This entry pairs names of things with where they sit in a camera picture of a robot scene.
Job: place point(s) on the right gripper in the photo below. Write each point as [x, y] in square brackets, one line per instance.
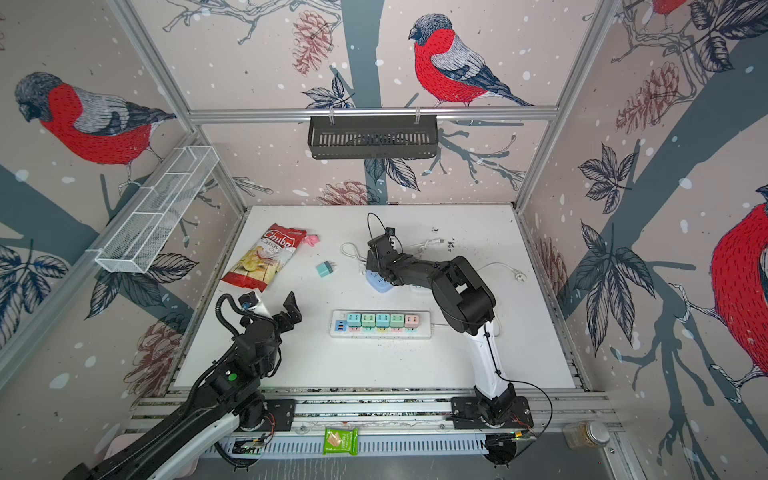
[374, 259]

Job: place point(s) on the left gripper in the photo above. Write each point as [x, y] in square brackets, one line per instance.
[294, 314]

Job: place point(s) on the blue square power socket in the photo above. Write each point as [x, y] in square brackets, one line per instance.
[377, 282]

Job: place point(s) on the green charger plug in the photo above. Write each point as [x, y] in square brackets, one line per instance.
[397, 321]
[325, 269]
[368, 320]

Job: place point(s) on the white multicolour power strip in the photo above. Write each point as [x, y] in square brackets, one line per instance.
[338, 326]

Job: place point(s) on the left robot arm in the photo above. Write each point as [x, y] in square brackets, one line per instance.
[225, 398]

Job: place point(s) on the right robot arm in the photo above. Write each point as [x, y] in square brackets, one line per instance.
[467, 304]

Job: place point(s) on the red chips bag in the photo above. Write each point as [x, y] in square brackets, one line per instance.
[259, 266]

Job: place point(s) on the pink pig toy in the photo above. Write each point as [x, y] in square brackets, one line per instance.
[311, 240]

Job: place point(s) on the green snack packet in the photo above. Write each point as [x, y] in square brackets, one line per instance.
[341, 441]

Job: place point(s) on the clear jar with lid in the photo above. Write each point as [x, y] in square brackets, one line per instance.
[586, 435]

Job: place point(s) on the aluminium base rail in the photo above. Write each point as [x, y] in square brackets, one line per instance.
[399, 423]

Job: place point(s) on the black wall basket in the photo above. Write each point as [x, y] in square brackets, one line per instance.
[373, 137]

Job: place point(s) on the white wire wall basket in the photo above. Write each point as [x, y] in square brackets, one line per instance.
[141, 237]

